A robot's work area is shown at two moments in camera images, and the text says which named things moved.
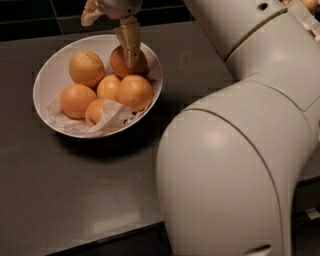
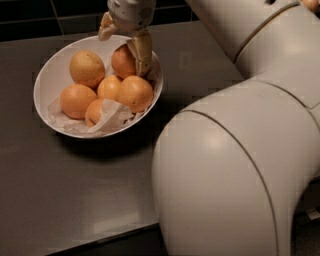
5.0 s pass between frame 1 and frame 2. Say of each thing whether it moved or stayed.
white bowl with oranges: stayed
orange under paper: stayed
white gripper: moved
